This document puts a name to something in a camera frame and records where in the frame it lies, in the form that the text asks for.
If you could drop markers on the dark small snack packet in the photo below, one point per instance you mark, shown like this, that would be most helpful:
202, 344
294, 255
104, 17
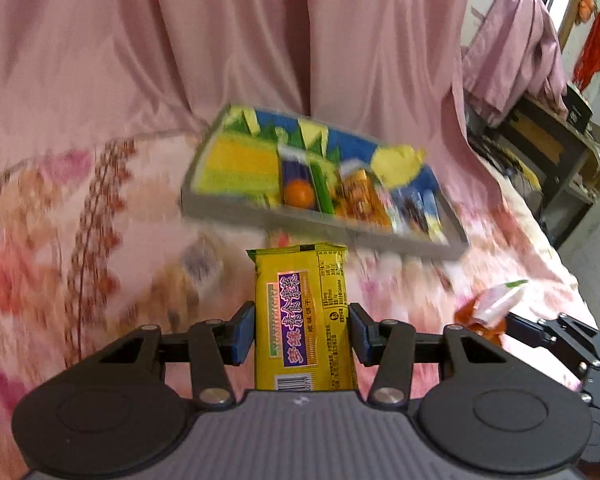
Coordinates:
412, 207

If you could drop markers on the orange clear candy bag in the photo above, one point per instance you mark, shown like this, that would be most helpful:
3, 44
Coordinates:
485, 314

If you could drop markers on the yellow snack bar wrapper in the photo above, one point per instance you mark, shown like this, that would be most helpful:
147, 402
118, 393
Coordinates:
301, 337

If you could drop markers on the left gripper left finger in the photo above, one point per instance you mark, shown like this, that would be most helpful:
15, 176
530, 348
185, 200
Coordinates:
133, 402

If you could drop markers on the small orange tangerine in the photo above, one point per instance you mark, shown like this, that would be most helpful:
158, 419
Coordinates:
298, 193

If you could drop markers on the pink satin cover cloth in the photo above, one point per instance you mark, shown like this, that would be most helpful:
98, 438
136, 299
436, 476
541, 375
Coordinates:
75, 73

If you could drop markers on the golden peanut snack packet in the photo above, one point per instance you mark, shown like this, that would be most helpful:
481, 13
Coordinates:
358, 200

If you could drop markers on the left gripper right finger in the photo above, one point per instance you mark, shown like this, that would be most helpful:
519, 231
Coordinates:
473, 402

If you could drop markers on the floral pink bedspread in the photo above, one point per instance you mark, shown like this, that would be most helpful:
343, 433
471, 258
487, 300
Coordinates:
92, 244

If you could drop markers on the pink hanging curtain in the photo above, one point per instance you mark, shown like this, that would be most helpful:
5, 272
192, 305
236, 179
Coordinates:
514, 51

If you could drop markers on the black box on shelf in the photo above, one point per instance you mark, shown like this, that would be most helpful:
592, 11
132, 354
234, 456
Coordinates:
579, 111

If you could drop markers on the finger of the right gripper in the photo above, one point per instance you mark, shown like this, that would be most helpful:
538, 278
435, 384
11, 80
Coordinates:
545, 346
586, 337

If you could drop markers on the grey tray with colourful lining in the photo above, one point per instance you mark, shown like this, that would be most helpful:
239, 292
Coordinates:
270, 170

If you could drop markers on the dark wooden shelf desk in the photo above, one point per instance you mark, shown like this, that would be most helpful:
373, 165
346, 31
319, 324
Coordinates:
565, 160

